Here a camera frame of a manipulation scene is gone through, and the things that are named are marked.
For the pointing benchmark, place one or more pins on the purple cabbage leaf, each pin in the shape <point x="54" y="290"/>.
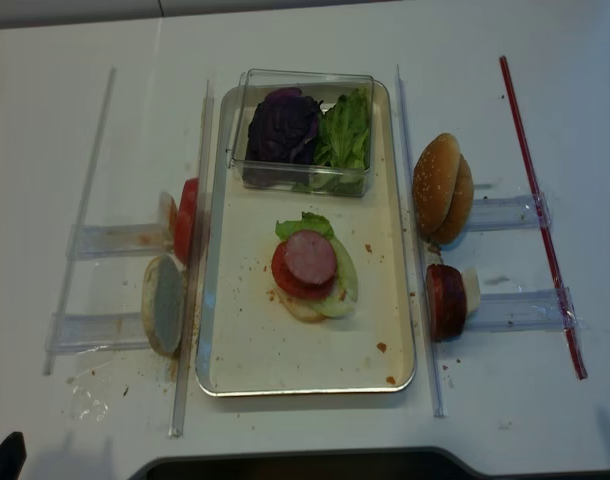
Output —
<point x="284" y="128"/>

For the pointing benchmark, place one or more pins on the clear rail right of tray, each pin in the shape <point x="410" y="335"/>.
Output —
<point x="430" y="351"/>

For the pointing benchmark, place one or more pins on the red straw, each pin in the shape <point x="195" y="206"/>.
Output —
<point x="565" y="304"/>

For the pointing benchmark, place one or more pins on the clear holder lower right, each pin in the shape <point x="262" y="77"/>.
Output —
<point x="543" y="310"/>

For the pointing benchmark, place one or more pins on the tomato slices in rack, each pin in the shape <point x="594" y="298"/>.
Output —
<point x="185" y="220"/>

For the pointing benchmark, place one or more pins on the green lettuce in container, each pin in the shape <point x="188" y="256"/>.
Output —
<point x="343" y="133"/>

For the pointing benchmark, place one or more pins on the bun bottom in rack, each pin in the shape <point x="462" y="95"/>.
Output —
<point x="162" y="305"/>

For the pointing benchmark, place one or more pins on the white onion slice left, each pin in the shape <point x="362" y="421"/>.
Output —
<point x="167" y="215"/>

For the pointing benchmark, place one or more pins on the tomato slice on sandwich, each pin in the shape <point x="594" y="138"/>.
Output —
<point x="287" y="282"/>

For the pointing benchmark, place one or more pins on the metal baking tray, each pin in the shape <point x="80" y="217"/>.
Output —
<point x="248" y="343"/>

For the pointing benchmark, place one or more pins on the sausage slice on sandwich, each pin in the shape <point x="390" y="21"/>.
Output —
<point x="310" y="257"/>

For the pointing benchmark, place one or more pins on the bun bottom on tray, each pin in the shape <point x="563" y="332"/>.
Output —
<point x="299" y="309"/>

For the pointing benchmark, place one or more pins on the green leaf under sausage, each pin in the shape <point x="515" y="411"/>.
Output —
<point x="308" y="221"/>

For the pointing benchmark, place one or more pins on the clear holder upper right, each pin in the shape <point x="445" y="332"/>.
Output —
<point x="515" y="213"/>

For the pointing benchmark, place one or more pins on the clear far left rail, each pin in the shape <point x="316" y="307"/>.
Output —
<point x="80" y="220"/>

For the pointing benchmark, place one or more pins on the clear plastic container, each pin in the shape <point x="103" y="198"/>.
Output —
<point x="325" y="88"/>

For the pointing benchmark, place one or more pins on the clear holder lower left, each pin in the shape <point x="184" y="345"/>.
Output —
<point x="77" y="333"/>

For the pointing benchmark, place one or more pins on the stack of sausage slices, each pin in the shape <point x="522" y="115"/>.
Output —
<point x="447" y="302"/>

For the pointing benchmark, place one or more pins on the dark monitor edge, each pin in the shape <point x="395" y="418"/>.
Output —
<point x="423" y="463"/>

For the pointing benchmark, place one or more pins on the clear holder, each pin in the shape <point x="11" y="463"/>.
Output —
<point x="77" y="333"/>
<point x="543" y="310"/>
<point x="89" y="242"/>
<point x="515" y="213"/>

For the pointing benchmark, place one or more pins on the clear rail of tray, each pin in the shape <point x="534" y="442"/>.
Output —
<point x="177" y="417"/>
<point x="430" y="351"/>

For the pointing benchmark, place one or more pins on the sesame bun top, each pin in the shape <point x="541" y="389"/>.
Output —
<point x="434" y="181"/>

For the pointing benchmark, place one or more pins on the white cheese slice right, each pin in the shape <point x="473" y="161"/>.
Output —
<point x="471" y="289"/>

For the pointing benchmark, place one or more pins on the clear holder upper left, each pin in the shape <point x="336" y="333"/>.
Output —
<point x="89" y="242"/>

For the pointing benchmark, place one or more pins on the clear rail left of tray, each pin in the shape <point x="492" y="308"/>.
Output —
<point x="177" y="417"/>

